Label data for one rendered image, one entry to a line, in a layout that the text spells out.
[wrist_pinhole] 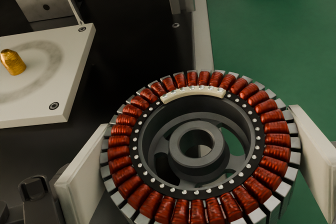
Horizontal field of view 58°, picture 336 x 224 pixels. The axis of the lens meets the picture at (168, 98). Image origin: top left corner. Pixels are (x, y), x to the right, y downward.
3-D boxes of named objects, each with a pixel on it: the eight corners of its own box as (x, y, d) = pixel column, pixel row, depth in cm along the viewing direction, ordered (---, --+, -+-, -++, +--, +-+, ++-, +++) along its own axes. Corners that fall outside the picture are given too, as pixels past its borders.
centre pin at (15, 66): (22, 74, 34) (9, 55, 32) (7, 76, 34) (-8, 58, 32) (28, 62, 35) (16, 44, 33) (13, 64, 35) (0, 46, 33)
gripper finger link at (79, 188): (83, 237, 14) (68, 238, 14) (119, 162, 21) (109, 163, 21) (67, 182, 13) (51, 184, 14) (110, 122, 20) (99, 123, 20)
